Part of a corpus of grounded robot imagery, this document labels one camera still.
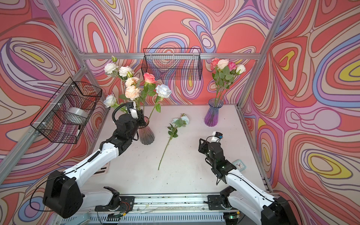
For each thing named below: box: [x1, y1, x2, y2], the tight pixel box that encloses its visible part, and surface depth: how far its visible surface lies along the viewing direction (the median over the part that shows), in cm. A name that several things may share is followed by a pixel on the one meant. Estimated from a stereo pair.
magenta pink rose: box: [222, 61, 238, 97], surface depth 85 cm
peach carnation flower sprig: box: [119, 76, 142, 111], surface depth 70 cm
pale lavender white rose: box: [148, 83, 173, 120], surface depth 68 cm
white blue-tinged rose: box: [103, 94, 128, 114], surface depth 73 cm
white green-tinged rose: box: [225, 64, 247, 94], surface depth 84 cm
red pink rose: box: [141, 72, 158, 116], surface depth 80 cm
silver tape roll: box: [66, 106, 88, 118], surface depth 75 cm
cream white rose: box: [214, 58, 230, 106], surface depth 85 cm
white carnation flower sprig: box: [104, 55, 135, 83], surface depth 73 cm
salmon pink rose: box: [210, 57, 219, 106], surface depth 88 cm
